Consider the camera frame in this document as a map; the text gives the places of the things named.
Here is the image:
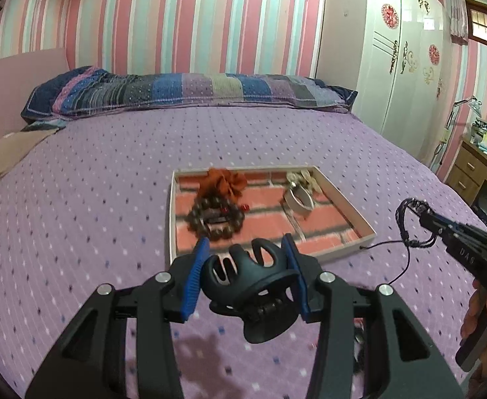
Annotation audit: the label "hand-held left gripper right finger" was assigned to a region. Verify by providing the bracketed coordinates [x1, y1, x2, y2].
[281, 234, 466, 399]

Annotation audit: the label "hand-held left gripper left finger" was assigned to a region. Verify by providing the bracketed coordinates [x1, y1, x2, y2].
[24, 237, 211, 399]

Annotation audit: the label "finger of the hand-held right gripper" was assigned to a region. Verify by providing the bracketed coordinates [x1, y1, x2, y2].
[419, 214, 456, 244]
[424, 208, 487, 242]

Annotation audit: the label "black braided cord bracelet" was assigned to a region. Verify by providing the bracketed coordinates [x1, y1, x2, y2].
[359, 197, 440, 286]

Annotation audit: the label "black hair claw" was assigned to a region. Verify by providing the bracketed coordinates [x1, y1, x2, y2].
[202, 238, 303, 345]

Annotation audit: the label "wooden bead bracelet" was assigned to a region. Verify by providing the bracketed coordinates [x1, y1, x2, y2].
[185, 197, 246, 242]

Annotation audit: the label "black hair tie red beads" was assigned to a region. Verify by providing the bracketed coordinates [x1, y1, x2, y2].
[204, 203, 251, 227]

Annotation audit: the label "brick pattern cardboard tray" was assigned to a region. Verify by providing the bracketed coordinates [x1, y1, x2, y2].
[168, 165, 378, 266]

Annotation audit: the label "white bangle bracelet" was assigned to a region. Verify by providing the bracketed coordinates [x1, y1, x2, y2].
[282, 182, 317, 220]

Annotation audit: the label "orange scrunchie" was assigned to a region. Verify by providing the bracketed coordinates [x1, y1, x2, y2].
[196, 168, 249, 201]

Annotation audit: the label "cream flower scrunchie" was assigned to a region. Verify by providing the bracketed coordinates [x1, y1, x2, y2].
[285, 168, 324, 196]

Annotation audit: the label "wooden desk with drawers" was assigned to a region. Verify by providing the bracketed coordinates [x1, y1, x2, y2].
[445, 135, 487, 234]

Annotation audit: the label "desk lamp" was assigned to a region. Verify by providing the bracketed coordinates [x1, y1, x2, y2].
[432, 96, 483, 172]

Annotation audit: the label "purple diamond pattern bedspread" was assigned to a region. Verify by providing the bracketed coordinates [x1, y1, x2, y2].
[0, 106, 487, 399]

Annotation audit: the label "white wardrobe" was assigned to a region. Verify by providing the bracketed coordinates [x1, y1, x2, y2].
[316, 0, 446, 164]

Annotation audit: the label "striped patchwork pillow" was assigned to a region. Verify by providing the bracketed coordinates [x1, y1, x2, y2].
[20, 66, 359, 122]

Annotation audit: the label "short lace curtain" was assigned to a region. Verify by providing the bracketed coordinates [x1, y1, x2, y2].
[449, 0, 471, 47]

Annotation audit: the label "beige blanket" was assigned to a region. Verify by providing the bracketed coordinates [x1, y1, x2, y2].
[0, 127, 62, 205]

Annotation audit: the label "pink headboard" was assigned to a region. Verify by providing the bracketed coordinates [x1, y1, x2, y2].
[0, 47, 71, 159]

